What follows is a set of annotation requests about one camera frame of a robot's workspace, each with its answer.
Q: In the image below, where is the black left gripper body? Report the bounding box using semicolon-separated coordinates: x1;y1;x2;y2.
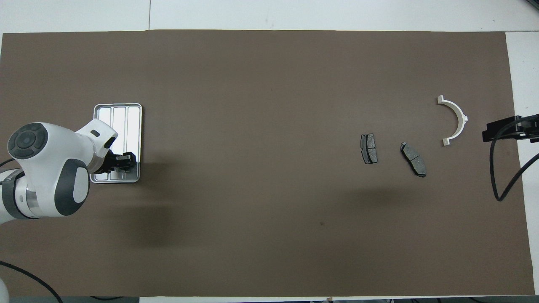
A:
93;146;123;175

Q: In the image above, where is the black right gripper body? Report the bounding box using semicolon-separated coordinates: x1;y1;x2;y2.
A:
522;114;539;144

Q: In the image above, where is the silver metal tray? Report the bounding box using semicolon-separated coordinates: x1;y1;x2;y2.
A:
90;103;143;184

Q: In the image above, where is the long dark brake pad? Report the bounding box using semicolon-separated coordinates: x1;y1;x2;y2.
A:
400;142;427;178

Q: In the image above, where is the short dark brake pad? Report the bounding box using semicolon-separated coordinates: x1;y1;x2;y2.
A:
360;133;378;165

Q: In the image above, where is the brown table mat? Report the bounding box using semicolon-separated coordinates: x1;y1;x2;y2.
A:
0;29;535;297

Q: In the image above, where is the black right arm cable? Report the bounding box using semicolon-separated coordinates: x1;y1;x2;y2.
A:
488;114;539;202

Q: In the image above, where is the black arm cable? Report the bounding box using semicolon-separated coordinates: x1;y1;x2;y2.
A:
0;158;64;303
488;114;539;202

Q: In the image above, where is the white semicircular bracket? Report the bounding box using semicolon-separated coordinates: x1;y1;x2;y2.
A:
437;96;469;146

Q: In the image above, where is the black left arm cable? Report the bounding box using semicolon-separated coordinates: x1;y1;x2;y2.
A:
0;158;64;303

